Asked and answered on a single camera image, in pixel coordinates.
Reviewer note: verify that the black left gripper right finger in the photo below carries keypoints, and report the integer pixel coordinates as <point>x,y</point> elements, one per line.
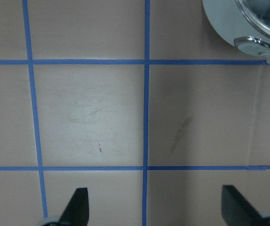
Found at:
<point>236,210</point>

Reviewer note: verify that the glass pot lid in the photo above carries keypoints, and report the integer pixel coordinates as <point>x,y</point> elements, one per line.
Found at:
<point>257,14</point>

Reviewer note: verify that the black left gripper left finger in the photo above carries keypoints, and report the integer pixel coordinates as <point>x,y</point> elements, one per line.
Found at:
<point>76,212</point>

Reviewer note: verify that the stainless steel pot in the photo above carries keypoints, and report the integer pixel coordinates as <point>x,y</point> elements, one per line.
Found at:
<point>227,20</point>

